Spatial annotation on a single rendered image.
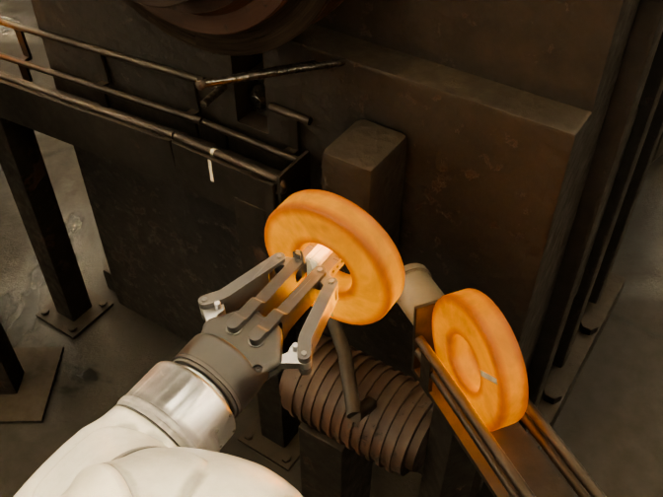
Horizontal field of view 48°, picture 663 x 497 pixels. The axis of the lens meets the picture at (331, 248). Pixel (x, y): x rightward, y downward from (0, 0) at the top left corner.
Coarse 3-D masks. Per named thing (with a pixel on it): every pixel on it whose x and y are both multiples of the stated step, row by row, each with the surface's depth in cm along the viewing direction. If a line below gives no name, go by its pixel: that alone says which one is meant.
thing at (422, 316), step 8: (424, 304) 87; (432, 304) 87; (416, 312) 86; (424, 312) 87; (432, 312) 87; (416, 320) 87; (424, 320) 88; (416, 328) 88; (424, 328) 89; (416, 336) 89; (424, 336) 90; (432, 336) 90; (432, 344) 91; (416, 360) 92
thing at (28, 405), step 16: (0, 336) 155; (0, 352) 155; (16, 352) 171; (32, 352) 171; (48, 352) 171; (0, 368) 157; (16, 368) 163; (32, 368) 168; (48, 368) 168; (0, 384) 160; (16, 384) 163; (32, 384) 165; (48, 384) 165; (0, 400) 162; (16, 400) 162; (32, 400) 162; (0, 416) 159; (16, 416) 159; (32, 416) 159
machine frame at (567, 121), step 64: (64, 0) 124; (384, 0) 95; (448, 0) 90; (512, 0) 86; (576, 0) 81; (640, 0) 86; (64, 64) 135; (128, 64) 124; (192, 64) 115; (256, 64) 115; (384, 64) 96; (448, 64) 96; (512, 64) 90; (576, 64) 86; (640, 64) 90; (256, 128) 116; (320, 128) 108; (448, 128) 95; (512, 128) 89; (576, 128) 86; (640, 128) 117; (128, 192) 149; (192, 192) 136; (448, 192) 101; (512, 192) 95; (576, 192) 101; (128, 256) 165; (192, 256) 150; (448, 256) 108; (512, 256) 101; (576, 256) 113; (192, 320) 166; (384, 320) 126; (512, 320) 109; (576, 320) 148
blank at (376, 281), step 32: (320, 192) 73; (288, 224) 75; (320, 224) 72; (352, 224) 70; (288, 256) 78; (352, 256) 72; (384, 256) 71; (352, 288) 75; (384, 288) 72; (352, 320) 79
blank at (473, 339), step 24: (456, 312) 80; (480, 312) 77; (456, 336) 84; (480, 336) 76; (504, 336) 76; (456, 360) 85; (480, 360) 78; (504, 360) 75; (480, 384) 79; (504, 384) 75; (480, 408) 81; (504, 408) 76
